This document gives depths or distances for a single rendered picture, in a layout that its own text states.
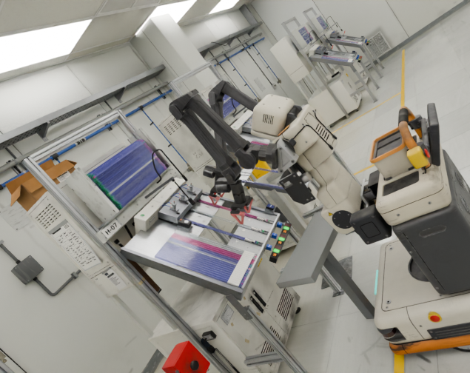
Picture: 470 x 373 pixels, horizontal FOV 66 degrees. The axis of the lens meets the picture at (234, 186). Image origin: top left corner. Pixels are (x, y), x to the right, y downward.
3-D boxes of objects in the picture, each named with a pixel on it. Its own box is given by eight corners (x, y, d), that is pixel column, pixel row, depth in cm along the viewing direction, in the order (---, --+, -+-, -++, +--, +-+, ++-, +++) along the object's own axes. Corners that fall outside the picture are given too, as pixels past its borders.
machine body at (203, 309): (306, 303, 264) (254, 240, 252) (280, 393, 209) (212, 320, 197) (243, 320, 302) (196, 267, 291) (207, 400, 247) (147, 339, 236)
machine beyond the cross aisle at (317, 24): (386, 65, 753) (335, -13, 717) (385, 75, 689) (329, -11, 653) (331, 101, 833) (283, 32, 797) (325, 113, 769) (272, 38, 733)
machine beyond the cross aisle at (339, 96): (383, 84, 640) (321, -8, 604) (380, 98, 576) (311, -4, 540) (319, 124, 721) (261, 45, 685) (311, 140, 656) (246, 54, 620)
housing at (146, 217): (186, 196, 252) (186, 179, 245) (146, 239, 214) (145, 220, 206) (176, 193, 255) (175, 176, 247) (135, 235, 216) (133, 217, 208)
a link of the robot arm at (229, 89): (216, 75, 193) (224, 76, 202) (205, 97, 198) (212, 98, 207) (285, 118, 183) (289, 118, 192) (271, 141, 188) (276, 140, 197)
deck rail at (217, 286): (242, 298, 182) (243, 289, 178) (240, 300, 180) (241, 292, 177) (123, 254, 201) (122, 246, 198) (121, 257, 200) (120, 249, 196)
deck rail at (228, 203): (279, 220, 235) (280, 213, 232) (278, 223, 233) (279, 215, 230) (182, 192, 255) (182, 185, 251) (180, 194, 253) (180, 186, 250)
